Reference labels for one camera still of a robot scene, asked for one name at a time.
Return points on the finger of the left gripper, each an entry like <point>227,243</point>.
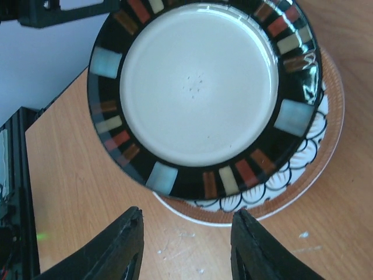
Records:
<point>41,14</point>

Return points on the dark striped plate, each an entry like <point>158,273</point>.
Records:
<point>201,100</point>

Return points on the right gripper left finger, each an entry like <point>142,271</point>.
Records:
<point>115,253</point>

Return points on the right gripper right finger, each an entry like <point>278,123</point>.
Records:
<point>256,254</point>

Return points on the black aluminium frame rail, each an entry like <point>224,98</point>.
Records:
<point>19,256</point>

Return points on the teal bottom bowl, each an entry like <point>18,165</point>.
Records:
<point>294,178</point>

